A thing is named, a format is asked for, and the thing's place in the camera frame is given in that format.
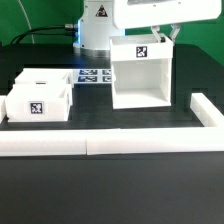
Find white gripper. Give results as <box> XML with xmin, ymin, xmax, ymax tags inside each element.
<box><xmin>113</xmin><ymin>0</ymin><xmax>222</xmax><ymax>42</ymax></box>

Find white drawer cabinet box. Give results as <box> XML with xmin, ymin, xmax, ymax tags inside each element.
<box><xmin>109</xmin><ymin>34</ymin><xmax>173</xmax><ymax>109</ymax></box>

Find white drawer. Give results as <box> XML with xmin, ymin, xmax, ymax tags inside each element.
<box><xmin>5</xmin><ymin>84</ymin><xmax>72</xmax><ymax>122</ymax></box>
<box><xmin>15</xmin><ymin>68</ymin><xmax>73</xmax><ymax>85</ymax></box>

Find white front drawer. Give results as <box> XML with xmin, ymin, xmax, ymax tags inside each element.
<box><xmin>5</xmin><ymin>84</ymin><xmax>72</xmax><ymax>122</ymax></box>

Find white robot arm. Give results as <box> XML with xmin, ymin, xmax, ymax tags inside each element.
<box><xmin>73</xmin><ymin>0</ymin><xmax>222</xmax><ymax>57</ymax></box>

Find white fence piece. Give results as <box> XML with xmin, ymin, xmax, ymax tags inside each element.
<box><xmin>190</xmin><ymin>93</ymin><xmax>224</xmax><ymax>128</ymax></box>
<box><xmin>86</xmin><ymin>127</ymin><xmax>224</xmax><ymax>155</ymax></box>
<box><xmin>0</xmin><ymin>95</ymin><xmax>6</xmax><ymax>123</ymax></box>
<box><xmin>0</xmin><ymin>130</ymin><xmax>87</xmax><ymax>157</ymax></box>

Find white marker sheet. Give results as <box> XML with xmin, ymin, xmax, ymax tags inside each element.
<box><xmin>73</xmin><ymin>68</ymin><xmax>111</xmax><ymax>84</ymax></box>

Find white front fence right piece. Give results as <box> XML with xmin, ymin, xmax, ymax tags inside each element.
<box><xmin>86</xmin><ymin>127</ymin><xmax>224</xmax><ymax>155</ymax></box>

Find white front fence left piece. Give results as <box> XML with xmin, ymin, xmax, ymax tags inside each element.
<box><xmin>0</xmin><ymin>130</ymin><xmax>87</xmax><ymax>157</ymax></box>

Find black cables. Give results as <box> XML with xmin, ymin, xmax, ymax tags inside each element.
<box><xmin>9</xmin><ymin>23</ymin><xmax>80</xmax><ymax>46</ymax></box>

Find white thin cable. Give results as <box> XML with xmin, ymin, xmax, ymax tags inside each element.
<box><xmin>17</xmin><ymin>0</ymin><xmax>36</xmax><ymax>44</ymax></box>

